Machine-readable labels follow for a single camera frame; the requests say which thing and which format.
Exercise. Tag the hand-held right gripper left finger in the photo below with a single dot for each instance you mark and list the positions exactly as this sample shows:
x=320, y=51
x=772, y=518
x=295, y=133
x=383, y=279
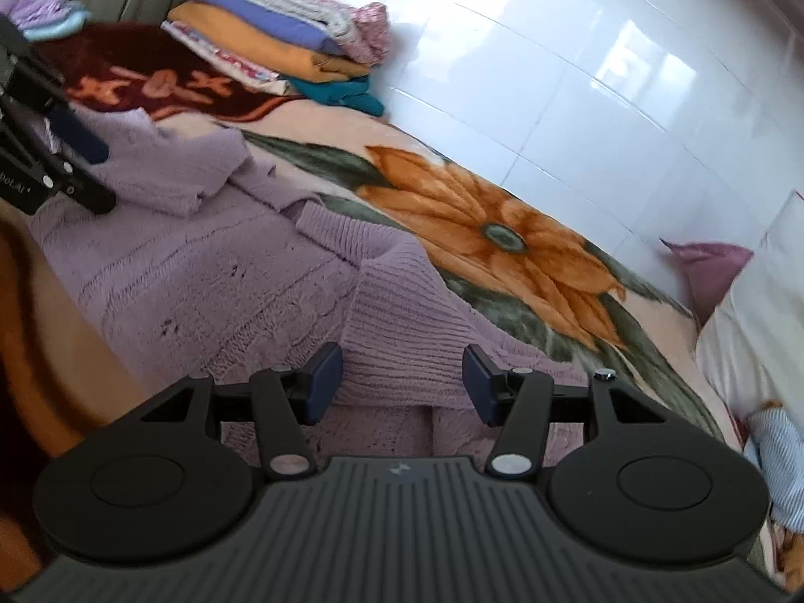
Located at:
x=323, y=383

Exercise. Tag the blue striped cloth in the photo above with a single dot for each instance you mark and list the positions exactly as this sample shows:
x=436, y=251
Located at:
x=779, y=465

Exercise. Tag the light blue folded cloth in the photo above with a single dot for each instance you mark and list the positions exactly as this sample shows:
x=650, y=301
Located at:
x=59, y=24

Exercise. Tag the lilac folded cloth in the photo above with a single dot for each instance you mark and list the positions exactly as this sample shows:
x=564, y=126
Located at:
x=34, y=9

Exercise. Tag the lilac knitted cardigan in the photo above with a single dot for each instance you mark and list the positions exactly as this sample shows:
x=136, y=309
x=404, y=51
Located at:
x=207, y=264

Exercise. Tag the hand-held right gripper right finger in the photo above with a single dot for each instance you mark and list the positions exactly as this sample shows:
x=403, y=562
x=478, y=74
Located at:
x=480, y=384

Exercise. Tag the white pillow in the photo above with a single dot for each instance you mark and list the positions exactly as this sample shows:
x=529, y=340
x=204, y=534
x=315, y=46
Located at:
x=754, y=326

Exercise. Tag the floral printed blanket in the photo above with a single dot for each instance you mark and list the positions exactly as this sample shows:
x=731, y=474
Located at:
x=490, y=226

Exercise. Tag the person's left forearm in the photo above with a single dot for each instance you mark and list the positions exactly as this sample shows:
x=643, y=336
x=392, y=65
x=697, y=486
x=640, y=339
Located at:
x=50, y=339

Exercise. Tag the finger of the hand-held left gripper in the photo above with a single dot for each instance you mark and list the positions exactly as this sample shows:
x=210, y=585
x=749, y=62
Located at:
x=81, y=135
x=94, y=201

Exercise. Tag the pink pillow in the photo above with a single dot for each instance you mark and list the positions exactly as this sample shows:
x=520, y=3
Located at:
x=713, y=273

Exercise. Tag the stack of folded clothes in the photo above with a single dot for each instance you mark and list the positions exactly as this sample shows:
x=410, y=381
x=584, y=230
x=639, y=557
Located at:
x=276, y=25

